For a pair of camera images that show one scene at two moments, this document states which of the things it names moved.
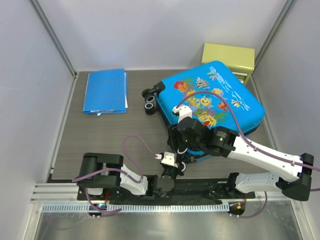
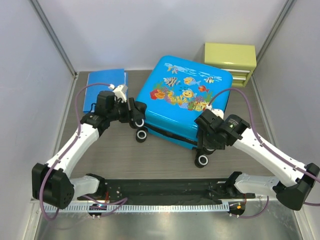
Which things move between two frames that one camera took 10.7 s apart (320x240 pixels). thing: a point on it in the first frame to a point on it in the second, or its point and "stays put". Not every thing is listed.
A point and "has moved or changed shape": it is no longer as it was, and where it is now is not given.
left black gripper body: x=173 y=173 to x=122 y=112
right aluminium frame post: x=284 y=11 stays put
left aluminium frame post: x=49 y=32 stays put
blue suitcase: x=212 y=92 has moved or changed shape
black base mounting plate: x=178 y=191 stays put
